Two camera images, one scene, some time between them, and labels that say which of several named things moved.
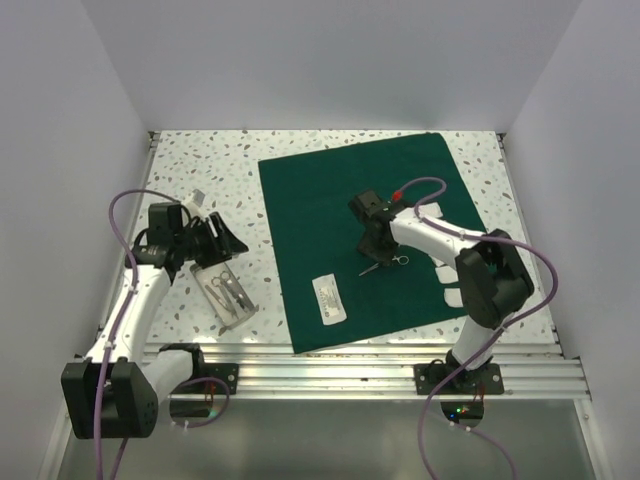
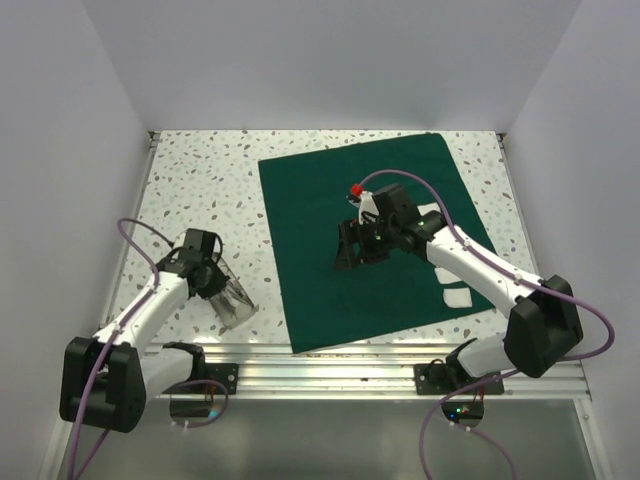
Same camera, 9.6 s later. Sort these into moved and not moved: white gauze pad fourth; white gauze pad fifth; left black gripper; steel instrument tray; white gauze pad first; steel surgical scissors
Moved: steel surgical scissors; left black gripper
Not moved: white gauze pad fourth; steel instrument tray; white gauze pad first; white gauze pad fifth
